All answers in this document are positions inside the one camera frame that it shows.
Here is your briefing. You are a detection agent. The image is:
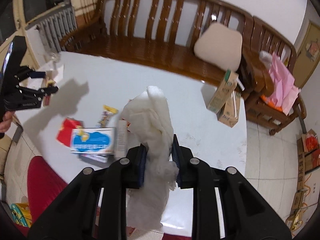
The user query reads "window with yellow frame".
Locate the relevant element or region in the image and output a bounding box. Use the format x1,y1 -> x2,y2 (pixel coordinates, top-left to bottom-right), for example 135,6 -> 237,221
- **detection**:
12,0 -> 73,28

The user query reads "pink plastic bag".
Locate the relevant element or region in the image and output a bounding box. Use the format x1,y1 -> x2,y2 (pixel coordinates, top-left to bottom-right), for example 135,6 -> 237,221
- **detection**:
259,50 -> 300,115

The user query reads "wooden armchair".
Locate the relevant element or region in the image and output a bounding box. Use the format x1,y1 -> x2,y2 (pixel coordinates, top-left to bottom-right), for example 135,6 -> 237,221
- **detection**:
241,16 -> 308,136

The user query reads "white tissue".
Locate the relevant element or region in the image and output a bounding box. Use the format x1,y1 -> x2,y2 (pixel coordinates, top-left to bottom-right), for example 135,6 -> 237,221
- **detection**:
121,86 -> 179,231

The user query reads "yellow snack wrapper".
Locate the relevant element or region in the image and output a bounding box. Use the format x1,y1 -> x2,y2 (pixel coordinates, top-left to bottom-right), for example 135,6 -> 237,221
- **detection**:
96,105 -> 118,128

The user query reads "long wooden bench sofa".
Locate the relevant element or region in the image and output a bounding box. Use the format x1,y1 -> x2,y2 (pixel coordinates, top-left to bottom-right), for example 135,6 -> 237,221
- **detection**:
60,0 -> 254,85

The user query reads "white flat box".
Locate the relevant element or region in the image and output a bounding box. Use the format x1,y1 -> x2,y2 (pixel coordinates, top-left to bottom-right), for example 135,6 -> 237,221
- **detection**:
23,61 -> 64,89

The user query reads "red paper envelope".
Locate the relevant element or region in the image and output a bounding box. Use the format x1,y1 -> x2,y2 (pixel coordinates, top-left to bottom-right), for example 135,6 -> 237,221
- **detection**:
56,118 -> 82,147

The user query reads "green beige drink carton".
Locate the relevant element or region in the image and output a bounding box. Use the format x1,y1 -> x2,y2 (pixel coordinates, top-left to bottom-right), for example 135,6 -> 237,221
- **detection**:
207,69 -> 238,114

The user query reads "black cigarette box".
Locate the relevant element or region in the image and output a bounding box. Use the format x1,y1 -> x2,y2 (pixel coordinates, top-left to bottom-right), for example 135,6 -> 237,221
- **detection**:
78,154 -> 108,164

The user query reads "wooden coffee table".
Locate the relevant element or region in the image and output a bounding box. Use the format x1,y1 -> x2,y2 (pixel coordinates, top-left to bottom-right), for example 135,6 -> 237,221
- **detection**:
17,52 -> 247,182

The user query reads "white grey medicine box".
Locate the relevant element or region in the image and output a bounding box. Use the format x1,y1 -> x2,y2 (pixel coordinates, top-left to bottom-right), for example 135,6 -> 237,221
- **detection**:
114,120 -> 127,159

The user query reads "person left hand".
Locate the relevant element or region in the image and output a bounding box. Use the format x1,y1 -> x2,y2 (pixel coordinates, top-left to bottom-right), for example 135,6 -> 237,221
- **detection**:
0,111 -> 15,133

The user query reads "glass jar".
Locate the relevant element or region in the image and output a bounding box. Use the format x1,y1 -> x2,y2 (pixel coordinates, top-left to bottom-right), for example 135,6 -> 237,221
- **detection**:
44,52 -> 60,63

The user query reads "brown tissue box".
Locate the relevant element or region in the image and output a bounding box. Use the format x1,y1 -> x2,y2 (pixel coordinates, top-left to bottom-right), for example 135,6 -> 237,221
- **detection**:
217,91 -> 241,128

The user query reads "blue white medicine box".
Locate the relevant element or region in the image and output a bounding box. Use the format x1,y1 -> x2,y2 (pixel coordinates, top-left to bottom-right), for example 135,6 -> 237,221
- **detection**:
70,127 -> 116,154

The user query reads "cardboard boxes stack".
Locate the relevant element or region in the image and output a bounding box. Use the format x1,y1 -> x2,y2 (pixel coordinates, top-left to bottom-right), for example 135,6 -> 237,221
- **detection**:
285,129 -> 319,237

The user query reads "person left red leg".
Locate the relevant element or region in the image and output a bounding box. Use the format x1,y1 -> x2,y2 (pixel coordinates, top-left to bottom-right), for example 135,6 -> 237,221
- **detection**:
27,156 -> 68,224

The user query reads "grey radiator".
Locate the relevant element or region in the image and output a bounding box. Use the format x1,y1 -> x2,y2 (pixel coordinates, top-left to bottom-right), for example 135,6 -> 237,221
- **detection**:
35,5 -> 78,53

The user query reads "beige cushion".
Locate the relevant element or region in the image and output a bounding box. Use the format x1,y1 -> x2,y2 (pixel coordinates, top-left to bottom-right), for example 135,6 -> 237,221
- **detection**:
194,23 -> 242,72

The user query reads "wooden door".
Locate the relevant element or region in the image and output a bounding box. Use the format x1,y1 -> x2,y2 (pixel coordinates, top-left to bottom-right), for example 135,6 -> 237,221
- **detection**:
293,21 -> 319,88

